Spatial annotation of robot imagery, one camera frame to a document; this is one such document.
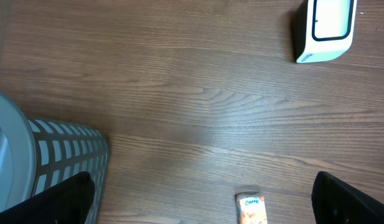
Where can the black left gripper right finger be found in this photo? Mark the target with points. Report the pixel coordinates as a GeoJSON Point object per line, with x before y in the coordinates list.
{"type": "Point", "coordinates": [336, 202]}

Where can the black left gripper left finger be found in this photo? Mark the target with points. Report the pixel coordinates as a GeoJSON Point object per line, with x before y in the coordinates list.
{"type": "Point", "coordinates": [67, 202]}

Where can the orange Kleenex tissue pack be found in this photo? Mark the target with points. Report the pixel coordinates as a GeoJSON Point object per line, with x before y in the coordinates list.
{"type": "Point", "coordinates": [251, 208]}

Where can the white barcode scanner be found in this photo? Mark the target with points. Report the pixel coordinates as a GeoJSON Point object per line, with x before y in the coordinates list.
{"type": "Point", "coordinates": [323, 29]}

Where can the grey plastic mesh basket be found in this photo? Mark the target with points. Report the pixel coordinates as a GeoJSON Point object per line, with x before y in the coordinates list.
{"type": "Point", "coordinates": [37, 154]}

